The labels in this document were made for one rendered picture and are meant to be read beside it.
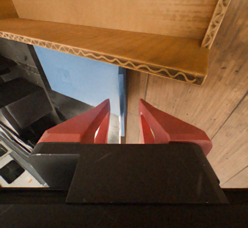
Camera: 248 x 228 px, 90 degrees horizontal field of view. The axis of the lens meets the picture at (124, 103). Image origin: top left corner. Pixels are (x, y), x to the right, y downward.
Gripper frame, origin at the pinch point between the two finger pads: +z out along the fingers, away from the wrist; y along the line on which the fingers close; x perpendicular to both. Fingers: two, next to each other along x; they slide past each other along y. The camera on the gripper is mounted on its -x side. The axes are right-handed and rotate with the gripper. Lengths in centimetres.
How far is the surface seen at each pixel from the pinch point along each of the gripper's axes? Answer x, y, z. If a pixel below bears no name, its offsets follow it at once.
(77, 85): 0.2, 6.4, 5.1
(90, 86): -0.4, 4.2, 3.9
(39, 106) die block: 9.3, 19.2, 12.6
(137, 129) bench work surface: 6.7, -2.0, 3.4
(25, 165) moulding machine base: 423, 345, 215
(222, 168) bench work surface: 7.4, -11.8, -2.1
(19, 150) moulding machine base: 412, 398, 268
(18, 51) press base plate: -1.6, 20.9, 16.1
